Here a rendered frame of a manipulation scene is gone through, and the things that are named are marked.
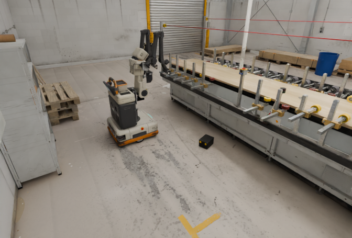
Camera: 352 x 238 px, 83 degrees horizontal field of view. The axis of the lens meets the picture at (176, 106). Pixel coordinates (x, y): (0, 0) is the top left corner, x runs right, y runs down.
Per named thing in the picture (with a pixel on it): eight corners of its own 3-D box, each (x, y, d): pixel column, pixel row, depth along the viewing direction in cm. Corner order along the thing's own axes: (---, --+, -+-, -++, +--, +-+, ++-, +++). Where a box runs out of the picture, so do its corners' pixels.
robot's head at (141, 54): (136, 56, 280) (142, 47, 281) (130, 54, 296) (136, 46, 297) (143, 62, 289) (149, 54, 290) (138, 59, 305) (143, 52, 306)
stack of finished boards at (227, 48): (246, 49, 1052) (246, 46, 1044) (213, 54, 927) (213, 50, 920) (235, 47, 1109) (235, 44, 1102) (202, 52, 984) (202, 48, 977)
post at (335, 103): (321, 147, 189) (338, 100, 169) (317, 145, 192) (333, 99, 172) (322, 146, 191) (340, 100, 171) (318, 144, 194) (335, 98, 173)
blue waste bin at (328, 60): (328, 78, 629) (336, 55, 598) (309, 74, 672) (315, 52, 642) (337, 75, 658) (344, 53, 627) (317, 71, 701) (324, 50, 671)
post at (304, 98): (294, 137, 210) (306, 95, 190) (290, 136, 212) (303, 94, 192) (295, 136, 211) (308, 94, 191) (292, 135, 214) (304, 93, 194)
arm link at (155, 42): (152, 29, 272) (155, 30, 264) (161, 31, 280) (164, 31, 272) (148, 61, 287) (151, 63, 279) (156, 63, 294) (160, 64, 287)
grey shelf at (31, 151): (18, 189, 228) (-44, 51, 163) (22, 149, 297) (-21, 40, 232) (62, 174, 250) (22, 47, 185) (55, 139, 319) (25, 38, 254)
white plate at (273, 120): (279, 127, 220) (281, 119, 216) (259, 117, 240) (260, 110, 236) (279, 126, 220) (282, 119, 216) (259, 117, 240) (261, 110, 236)
